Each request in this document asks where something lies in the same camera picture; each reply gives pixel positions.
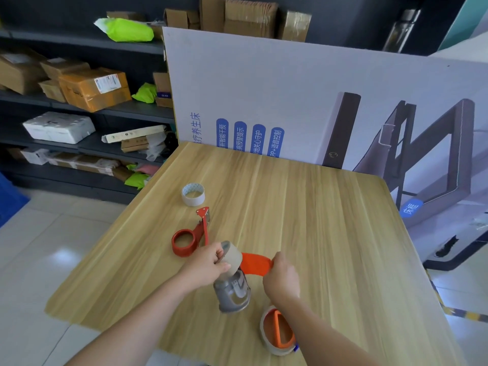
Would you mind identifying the person's left hand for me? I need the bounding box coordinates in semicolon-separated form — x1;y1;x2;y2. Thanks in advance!
178;241;232;298

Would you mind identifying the person's right hand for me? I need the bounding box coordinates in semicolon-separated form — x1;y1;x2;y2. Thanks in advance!
262;251;301;302

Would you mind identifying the beige tape roll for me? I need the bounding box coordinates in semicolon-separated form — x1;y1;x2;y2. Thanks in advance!
216;241;245;277

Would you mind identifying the orange and grey tape dispenser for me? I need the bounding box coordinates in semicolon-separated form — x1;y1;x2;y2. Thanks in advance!
213;252;275;314

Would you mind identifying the person's right forearm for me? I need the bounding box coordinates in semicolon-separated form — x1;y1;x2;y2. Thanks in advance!
271;295;382;366

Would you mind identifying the person's left forearm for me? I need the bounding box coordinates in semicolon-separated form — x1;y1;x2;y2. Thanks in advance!
63;276;191;366

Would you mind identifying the red tape dispenser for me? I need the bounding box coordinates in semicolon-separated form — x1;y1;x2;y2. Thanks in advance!
171;207;211;258

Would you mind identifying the tape roll with orange core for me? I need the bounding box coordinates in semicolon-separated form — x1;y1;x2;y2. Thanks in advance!
260;306;299;357

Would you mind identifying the white tape roll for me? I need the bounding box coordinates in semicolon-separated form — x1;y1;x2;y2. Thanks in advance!
181;183;206;207

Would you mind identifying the green parcel with pink parcel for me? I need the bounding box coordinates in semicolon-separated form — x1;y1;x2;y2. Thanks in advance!
124;164;161;190

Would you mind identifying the white plastic bag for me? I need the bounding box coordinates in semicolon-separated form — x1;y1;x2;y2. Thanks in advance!
146;132;168;163

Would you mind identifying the large white printed board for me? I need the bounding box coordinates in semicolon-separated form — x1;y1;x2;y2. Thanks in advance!
162;26;488;263

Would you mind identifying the long cream flat box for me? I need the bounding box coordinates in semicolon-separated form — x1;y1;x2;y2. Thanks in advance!
101;125;167;144

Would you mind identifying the long wrapped brown parcel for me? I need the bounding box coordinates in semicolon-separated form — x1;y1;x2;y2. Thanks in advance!
47;152;122;176

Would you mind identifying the brown box with blue label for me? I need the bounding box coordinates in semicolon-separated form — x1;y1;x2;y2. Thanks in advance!
153;72;173;109

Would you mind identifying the small green plastic parcel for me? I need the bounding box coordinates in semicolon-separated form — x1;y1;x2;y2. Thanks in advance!
131;82;158;104

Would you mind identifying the black shelf unit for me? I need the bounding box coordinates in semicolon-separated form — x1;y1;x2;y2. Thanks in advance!
0;24;180;205

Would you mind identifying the white wrapped package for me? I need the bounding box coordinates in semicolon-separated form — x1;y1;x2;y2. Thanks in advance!
22;112;96;145

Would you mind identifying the small white box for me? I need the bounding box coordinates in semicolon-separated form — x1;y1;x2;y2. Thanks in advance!
21;148;50;166

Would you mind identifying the orange-brown taped cardboard box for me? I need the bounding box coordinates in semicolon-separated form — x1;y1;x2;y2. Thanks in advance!
58;68;132;113

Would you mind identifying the blue plastic bin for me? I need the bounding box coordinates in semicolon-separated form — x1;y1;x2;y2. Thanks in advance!
0;171;31;229

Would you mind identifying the taped brown carton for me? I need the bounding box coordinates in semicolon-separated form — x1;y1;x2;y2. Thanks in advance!
278;10;312;43

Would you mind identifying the stack of flattened cartons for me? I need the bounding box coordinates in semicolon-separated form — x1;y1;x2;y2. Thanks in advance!
224;0;279;39

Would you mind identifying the small brown cardboard box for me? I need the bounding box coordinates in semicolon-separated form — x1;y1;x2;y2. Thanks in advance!
38;79;68;103

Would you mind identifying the open brown carton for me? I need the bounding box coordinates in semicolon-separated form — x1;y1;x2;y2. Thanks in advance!
163;8;201;30

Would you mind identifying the flat brown cardboard box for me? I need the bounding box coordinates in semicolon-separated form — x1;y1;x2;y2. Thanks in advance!
40;58;90;81

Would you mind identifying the large green plastic parcel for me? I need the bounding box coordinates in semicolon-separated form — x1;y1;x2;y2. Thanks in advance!
94;18;155;43

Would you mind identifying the large brown cardboard box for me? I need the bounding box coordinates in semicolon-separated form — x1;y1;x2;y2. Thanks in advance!
0;49;48;96

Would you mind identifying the teal board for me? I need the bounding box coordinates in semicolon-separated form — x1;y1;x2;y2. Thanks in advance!
438;0;488;51

